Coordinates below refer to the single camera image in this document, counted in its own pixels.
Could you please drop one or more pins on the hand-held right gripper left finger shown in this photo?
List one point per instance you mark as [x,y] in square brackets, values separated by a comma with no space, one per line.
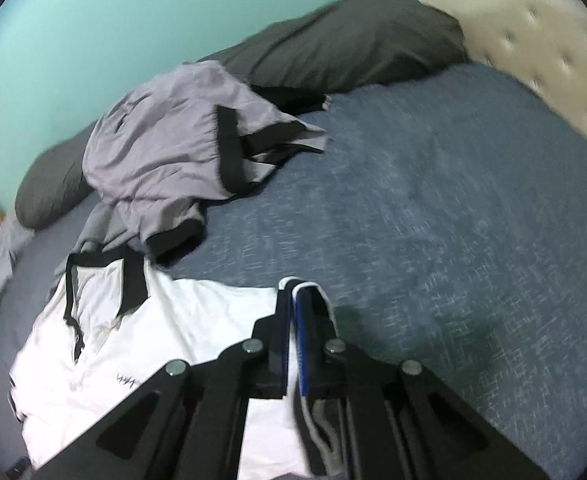
[283,310]

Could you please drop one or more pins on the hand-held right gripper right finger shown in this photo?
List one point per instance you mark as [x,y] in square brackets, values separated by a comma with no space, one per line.
[301,345]

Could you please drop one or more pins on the white polo shirt black trim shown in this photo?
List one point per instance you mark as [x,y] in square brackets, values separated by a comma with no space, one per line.
[183,320]

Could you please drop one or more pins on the blue-grey bed blanket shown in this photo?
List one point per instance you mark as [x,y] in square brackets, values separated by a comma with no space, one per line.
[448,210]

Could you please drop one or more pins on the grey jacket black trim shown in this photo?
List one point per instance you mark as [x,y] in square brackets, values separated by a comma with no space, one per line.
[163,135]

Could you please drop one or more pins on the cream tufted headboard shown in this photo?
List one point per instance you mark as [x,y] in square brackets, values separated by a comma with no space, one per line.
[523,35]

